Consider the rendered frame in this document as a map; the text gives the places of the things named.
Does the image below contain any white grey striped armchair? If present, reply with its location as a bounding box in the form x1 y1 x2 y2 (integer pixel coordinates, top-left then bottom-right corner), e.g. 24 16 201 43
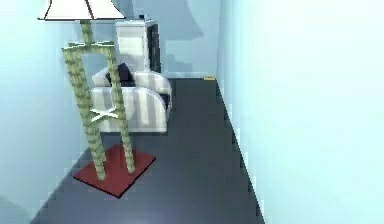
89 65 174 134

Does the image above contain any dark cushion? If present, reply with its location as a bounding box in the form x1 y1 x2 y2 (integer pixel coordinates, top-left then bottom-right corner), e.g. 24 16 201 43
105 62 136 88

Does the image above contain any white cabinet dark side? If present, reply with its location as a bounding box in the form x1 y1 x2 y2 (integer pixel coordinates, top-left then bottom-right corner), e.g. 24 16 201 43
114 18 162 75

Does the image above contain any bamboo floor lamp red base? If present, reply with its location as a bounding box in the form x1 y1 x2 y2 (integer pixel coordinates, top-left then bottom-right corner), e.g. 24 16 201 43
37 0 157 199

